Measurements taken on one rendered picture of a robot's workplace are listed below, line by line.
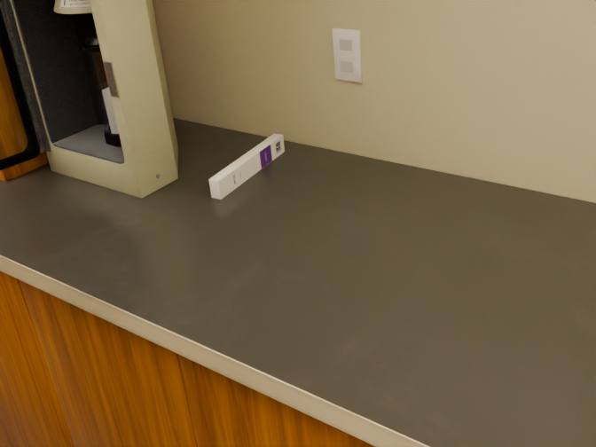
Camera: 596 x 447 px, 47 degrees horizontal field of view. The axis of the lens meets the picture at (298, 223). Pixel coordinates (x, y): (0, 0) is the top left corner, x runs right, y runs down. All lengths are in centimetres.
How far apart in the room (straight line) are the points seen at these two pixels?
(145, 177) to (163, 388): 47
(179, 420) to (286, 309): 32
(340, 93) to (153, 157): 45
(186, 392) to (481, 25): 86
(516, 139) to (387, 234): 35
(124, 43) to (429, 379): 87
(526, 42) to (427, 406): 74
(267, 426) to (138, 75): 74
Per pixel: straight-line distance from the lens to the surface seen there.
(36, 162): 177
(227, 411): 114
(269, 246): 124
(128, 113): 143
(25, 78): 167
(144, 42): 144
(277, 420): 106
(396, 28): 147
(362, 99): 156
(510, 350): 100
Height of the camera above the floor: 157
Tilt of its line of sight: 29 degrees down
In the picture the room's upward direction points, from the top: 5 degrees counter-clockwise
